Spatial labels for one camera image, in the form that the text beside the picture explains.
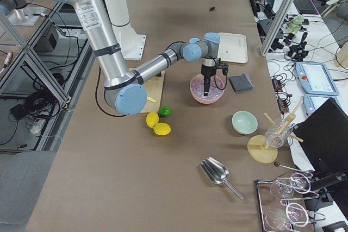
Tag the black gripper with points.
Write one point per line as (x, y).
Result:
(207, 72)

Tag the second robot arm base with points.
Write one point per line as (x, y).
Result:
(23, 14)

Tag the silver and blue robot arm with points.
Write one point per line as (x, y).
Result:
(123, 88)

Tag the wooden cup tree stand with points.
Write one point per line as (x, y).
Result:
(263, 153)

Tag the metal ice scoop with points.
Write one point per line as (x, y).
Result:
(218, 174)

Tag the grey folded cloth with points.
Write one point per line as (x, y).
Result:
(241, 82)

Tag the cream rabbit tray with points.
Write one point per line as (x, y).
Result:
(233, 48)

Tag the green lime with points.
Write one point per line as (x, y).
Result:
(164, 111)

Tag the wooden cutting board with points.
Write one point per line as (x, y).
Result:
(154, 88)

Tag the mint green bowl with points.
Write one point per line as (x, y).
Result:
(244, 122)

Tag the yellow plastic knife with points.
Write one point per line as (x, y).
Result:
(151, 99)

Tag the yellow lemon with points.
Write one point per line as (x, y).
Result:
(162, 129)
(152, 119)

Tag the clear patterned glass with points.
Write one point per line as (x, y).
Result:
(276, 139)

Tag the blue teach pendant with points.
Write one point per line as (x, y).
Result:
(312, 102)
(315, 79)

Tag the black monitor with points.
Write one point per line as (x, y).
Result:
(324, 135)

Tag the metal wine glass rack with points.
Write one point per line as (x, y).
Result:
(267, 202)

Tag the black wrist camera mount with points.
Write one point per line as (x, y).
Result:
(222, 66)

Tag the aluminium frame post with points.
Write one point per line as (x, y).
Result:
(275, 26)

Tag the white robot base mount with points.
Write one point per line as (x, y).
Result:
(132, 44)

